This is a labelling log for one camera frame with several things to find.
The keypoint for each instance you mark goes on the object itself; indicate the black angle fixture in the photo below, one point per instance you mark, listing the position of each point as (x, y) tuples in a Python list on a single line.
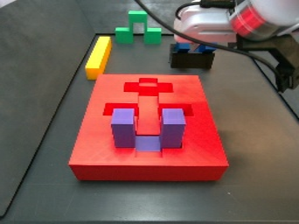
[(190, 59)]

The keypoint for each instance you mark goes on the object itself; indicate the purple U-shaped block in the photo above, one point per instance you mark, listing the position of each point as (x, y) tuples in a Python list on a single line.
[(170, 139)]

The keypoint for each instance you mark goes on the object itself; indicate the yellow long bar block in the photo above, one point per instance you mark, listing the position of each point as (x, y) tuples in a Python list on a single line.
[(98, 58)]

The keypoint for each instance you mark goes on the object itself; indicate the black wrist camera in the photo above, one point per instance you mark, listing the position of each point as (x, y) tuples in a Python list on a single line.
[(285, 50)]

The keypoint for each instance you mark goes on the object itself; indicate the red slotted base block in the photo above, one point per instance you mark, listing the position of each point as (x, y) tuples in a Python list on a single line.
[(98, 160)]

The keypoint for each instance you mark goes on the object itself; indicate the white red robot arm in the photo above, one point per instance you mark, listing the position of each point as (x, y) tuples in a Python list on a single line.
[(254, 19)]

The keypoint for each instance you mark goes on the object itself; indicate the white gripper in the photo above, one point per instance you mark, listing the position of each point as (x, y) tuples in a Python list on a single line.
[(206, 24)]

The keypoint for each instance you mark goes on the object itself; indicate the green arch block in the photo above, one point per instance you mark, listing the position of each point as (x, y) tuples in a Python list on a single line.
[(125, 33)]

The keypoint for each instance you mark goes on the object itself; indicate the blue U-shaped block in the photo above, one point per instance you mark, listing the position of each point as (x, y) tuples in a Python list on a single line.
[(190, 48)]

